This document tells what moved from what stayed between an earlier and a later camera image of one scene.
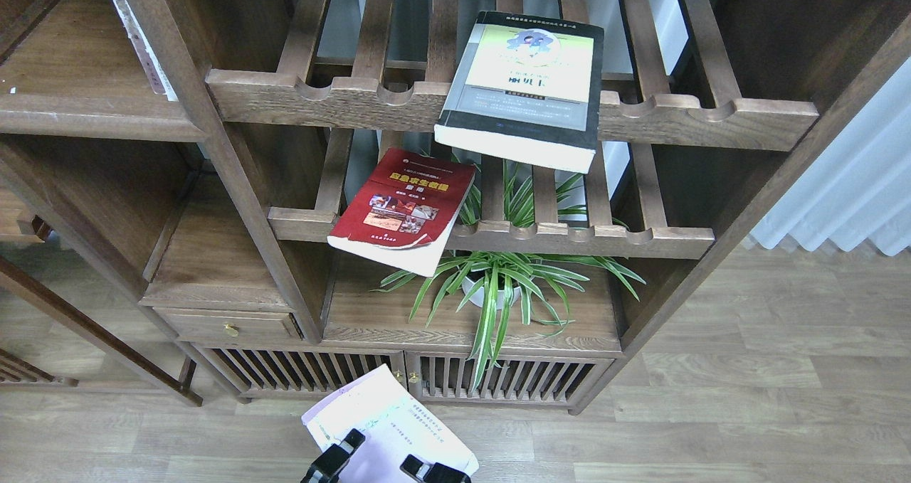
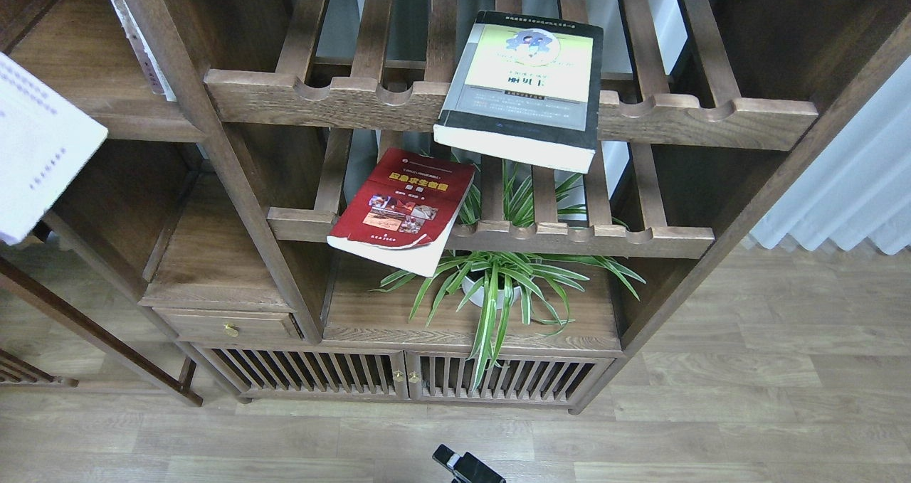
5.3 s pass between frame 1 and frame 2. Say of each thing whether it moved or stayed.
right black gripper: moved
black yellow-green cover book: stayed
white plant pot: stayed
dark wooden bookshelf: stayed
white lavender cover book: moved
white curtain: stayed
